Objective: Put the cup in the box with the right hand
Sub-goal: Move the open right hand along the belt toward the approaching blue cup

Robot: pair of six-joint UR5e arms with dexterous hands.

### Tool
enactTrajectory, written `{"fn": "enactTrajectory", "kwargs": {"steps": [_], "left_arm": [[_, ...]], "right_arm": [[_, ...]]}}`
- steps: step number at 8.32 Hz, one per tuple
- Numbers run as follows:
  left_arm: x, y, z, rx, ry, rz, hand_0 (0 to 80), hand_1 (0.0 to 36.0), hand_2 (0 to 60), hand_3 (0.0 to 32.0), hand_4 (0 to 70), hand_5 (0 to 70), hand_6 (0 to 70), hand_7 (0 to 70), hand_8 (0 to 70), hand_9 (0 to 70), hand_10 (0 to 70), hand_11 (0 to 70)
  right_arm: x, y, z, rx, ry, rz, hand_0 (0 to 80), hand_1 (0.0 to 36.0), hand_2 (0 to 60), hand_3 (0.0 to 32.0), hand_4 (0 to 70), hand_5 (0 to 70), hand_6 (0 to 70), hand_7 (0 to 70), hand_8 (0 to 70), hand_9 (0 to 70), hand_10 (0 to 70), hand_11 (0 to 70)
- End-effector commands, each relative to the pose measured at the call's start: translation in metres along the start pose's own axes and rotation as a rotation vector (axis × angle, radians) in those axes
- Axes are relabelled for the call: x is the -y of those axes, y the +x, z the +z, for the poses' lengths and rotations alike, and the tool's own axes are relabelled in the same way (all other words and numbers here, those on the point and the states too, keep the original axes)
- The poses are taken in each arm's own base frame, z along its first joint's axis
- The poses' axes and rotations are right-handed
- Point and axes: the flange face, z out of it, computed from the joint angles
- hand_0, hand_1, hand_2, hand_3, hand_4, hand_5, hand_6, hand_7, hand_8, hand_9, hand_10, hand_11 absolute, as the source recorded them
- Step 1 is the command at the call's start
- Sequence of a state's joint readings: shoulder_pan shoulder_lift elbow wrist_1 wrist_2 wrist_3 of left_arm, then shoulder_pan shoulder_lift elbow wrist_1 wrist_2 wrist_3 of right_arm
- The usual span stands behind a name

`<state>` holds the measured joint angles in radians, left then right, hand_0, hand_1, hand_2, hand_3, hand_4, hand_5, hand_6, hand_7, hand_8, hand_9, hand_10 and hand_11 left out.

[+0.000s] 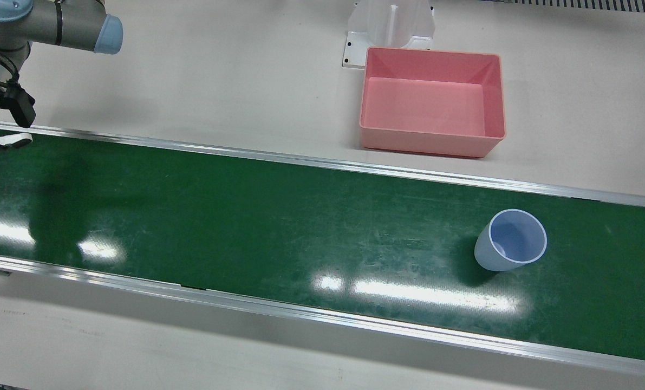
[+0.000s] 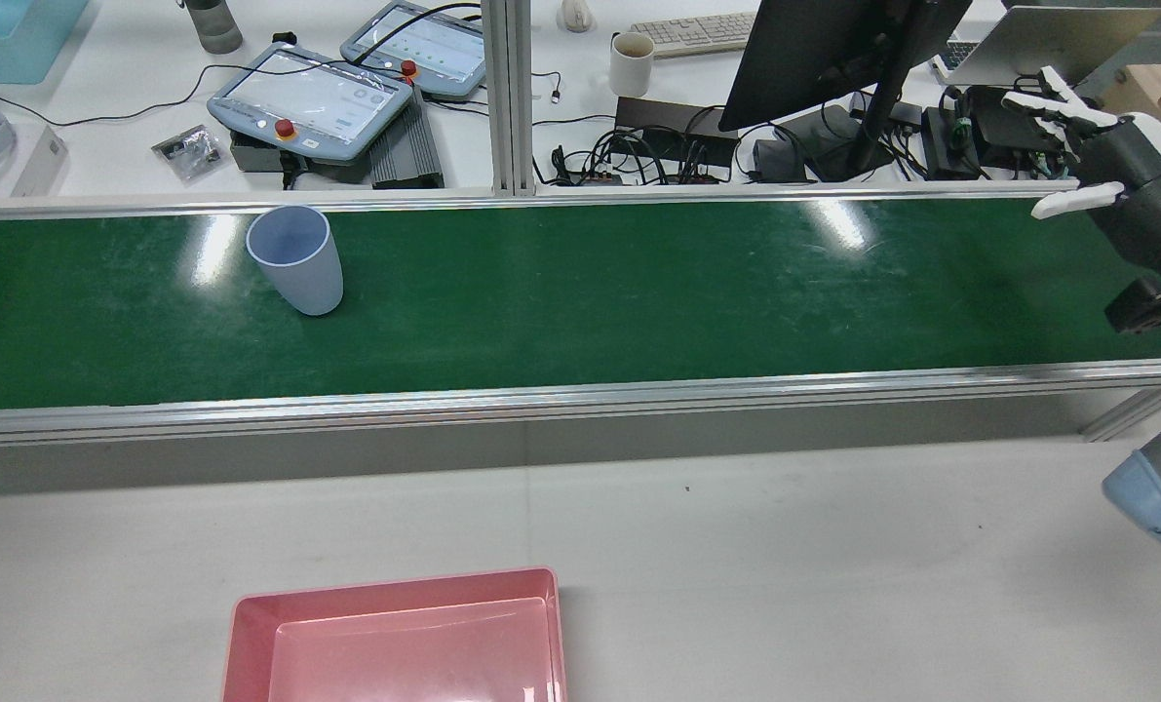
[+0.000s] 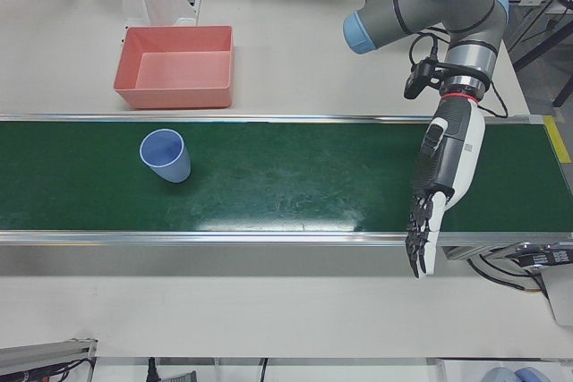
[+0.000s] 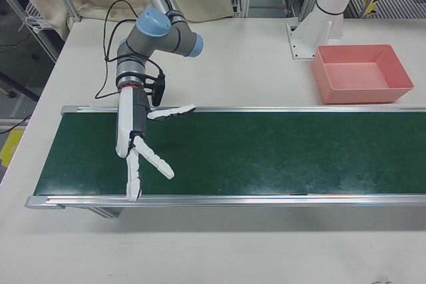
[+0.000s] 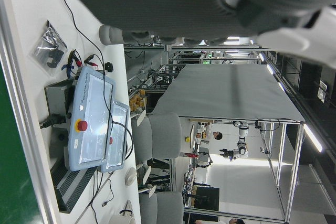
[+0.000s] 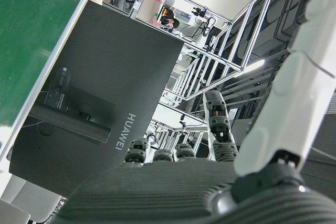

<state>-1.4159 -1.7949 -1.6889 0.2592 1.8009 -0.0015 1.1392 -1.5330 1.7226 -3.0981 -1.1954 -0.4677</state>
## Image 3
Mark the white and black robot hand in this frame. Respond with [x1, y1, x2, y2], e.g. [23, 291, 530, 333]
[405, 96, 487, 280]

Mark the blue plastic cup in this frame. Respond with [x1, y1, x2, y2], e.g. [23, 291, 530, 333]
[139, 128, 192, 184]

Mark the pink plastic box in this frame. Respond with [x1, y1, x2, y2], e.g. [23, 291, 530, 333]
[112, 25, 235, 110]

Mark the aluminium profile bar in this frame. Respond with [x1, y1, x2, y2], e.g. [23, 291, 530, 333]
[0, 337, 98, 382]

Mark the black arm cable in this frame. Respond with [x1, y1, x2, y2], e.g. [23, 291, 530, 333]
[408, 29, 510, 119]

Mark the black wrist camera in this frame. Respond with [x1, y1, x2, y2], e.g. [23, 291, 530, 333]
[404, 55, 438, 100]

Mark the green conveyor belt aluminium frame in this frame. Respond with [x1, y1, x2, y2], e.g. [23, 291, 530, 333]
[0, 112, 573, 262]

